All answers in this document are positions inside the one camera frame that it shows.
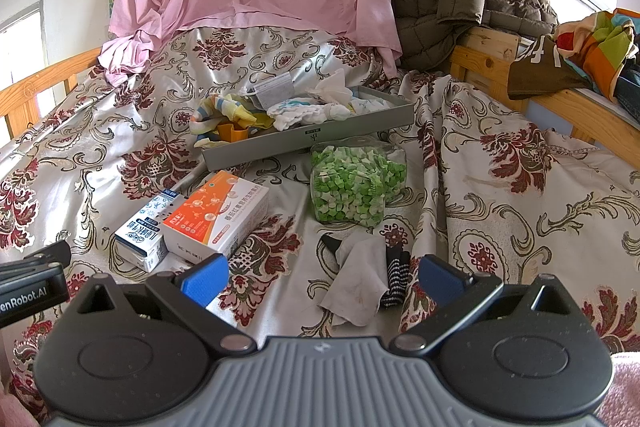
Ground orange plastic cup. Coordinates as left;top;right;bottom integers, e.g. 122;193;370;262
216;121;250;144

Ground black white striped sock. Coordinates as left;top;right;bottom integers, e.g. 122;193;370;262
377;244;413;309

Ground pastel striped cloth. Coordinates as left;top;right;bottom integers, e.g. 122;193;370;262
189;92;258;148

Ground floral satin bedspread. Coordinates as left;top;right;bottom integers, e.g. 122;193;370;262
0;27;640;413

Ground dark blue jeans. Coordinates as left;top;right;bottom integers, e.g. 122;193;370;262
612;62;640;125

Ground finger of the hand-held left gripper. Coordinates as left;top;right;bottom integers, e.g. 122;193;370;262
0;241;72;280

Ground pale wooden bed frame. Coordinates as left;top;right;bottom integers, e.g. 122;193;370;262
449;27;640;145

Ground brown printed cloth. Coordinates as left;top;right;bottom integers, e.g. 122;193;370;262
507;34;593;100

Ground pink fluffy blanket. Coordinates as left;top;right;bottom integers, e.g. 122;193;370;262
0;347;640;427

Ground blue white carton box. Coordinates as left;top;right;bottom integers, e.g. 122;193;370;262
114;188;181;273

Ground jar of green pieces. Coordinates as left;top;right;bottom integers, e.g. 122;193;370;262
310;138;407;225

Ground bright window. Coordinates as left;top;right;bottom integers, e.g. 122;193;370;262
0;0;48;90

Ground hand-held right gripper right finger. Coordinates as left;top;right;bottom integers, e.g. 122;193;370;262
390;254;583;354

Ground white printed card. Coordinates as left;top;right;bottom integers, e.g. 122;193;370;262
251;72;296;110

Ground colourful patchwork cloth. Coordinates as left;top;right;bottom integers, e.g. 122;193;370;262
556;8;640;102

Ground grey white cloth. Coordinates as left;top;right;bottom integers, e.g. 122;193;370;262
317;234;396;328

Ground grey cartoon print tray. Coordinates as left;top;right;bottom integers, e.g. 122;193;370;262
200;84;415;170

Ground orange white carton box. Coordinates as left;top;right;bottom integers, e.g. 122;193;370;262
162;171;271;264

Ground plain white cloth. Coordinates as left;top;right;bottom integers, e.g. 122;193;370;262
306;68;353;105

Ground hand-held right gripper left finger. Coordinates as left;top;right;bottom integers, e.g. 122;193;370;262
75;252;257;354

